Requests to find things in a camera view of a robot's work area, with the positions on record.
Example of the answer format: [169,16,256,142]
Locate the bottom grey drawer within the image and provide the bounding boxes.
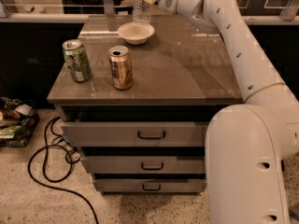
[93,179,206,194]

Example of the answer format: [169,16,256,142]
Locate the white paper bowl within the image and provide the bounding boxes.
[118,22,155,45]

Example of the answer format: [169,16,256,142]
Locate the top grey drawer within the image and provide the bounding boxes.
[62,122,206,147]

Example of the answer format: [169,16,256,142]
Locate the clear plastic water bottle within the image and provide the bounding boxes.
[133,0,152,23]

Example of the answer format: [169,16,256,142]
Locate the middle grey drawer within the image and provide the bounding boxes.
[81,156,206,174]

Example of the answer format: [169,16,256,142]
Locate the grey drawer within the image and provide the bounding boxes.
[93,179,206,194]
[81,156,206,174]
[62,122,206,147]

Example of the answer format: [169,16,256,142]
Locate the gold soda can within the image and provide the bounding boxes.
[108,45,134,90]

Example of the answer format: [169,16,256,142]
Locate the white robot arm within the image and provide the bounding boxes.
[144,0,299,224]

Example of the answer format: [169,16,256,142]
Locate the grey drawer cabinet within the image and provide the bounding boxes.
[48,16,242,182]

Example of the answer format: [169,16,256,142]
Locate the green soda can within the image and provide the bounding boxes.
[63,39,92,82]

